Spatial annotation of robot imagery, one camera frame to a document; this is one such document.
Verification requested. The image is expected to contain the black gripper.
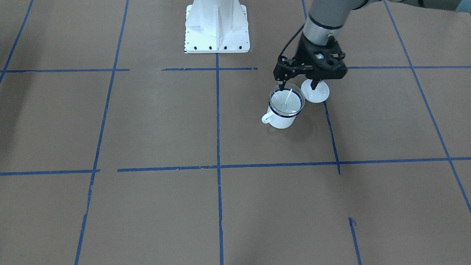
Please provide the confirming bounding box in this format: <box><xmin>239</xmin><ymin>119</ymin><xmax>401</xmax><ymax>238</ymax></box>
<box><xmin>273</xmin><ymin>34</ymin><xmax>348</xmax><ymax>91</ymax></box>

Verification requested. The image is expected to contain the white enamel cup lid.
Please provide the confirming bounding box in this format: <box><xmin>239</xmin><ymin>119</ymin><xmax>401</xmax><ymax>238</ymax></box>
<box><xmin>301</xmin><ymin>79</ymin><xmax>330</xmax><ymax>103</ymax></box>

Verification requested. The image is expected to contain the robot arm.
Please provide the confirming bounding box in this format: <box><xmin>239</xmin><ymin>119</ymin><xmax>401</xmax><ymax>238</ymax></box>
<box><xmin>273</xmin><ymin>0</ymin><xmax>372</xmax><ymax>90</ymax></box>

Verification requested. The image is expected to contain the white enamel cup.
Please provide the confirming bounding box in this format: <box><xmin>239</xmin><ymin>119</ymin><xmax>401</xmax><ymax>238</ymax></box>
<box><xmin>261</xmin><ymin>107</ymin><xmax>297</xmax><ymax>129</ymax></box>

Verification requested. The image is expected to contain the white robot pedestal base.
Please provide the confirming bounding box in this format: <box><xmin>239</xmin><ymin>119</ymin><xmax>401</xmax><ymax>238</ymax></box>
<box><xmin>184</xmin><ymin>0</ymin><xmax>251</xmax><ymax>54</ymax></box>

